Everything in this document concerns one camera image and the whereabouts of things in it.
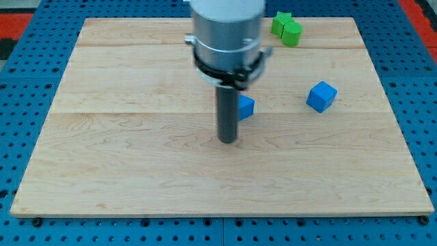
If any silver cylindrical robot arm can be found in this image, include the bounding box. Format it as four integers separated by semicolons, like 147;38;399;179
185;0;273;91

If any blue triangle block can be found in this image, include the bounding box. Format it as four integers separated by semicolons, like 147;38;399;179
239;94;255;121

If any blue cube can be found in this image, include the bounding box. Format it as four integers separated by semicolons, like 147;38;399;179
306;81;338;113

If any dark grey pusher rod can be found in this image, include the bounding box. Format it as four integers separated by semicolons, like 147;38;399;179
216;87;239;144

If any light wooden board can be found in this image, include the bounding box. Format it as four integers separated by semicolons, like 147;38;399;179
10;17;434;218

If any green star block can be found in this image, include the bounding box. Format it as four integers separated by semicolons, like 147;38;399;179
270;12;294;38

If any green cylinder block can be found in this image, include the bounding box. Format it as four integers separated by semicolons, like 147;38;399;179
281;21;302;47

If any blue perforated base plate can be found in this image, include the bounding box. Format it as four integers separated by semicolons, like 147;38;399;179
1;0;436;245

